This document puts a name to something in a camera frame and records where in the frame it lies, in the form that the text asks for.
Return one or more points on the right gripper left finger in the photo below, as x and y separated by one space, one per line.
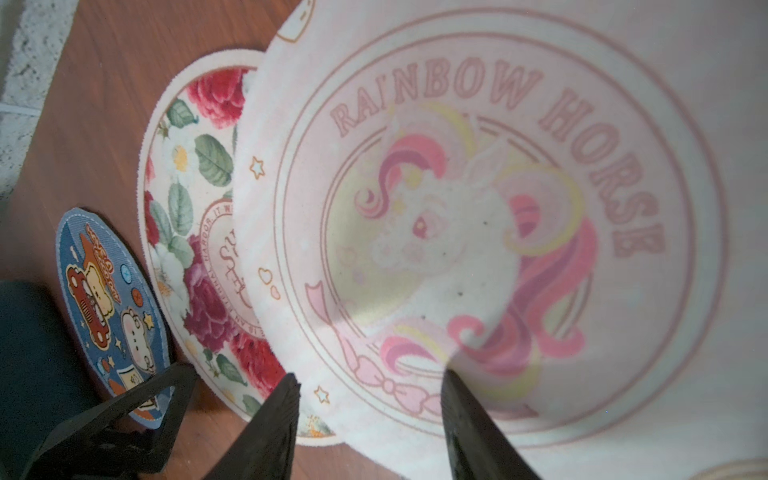
265 448

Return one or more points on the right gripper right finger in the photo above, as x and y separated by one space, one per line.
477 449

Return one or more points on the white dog face coaster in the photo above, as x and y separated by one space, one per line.
749 469

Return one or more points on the white pink sketch coaster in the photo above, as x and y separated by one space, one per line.
565 202

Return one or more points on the floral pink coaster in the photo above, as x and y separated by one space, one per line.
185 215

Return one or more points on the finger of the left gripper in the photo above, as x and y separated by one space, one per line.
92 445

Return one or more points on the blue cartoon animals coaster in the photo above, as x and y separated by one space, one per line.
111 304

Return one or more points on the teal storage box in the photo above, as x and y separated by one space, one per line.
43 382

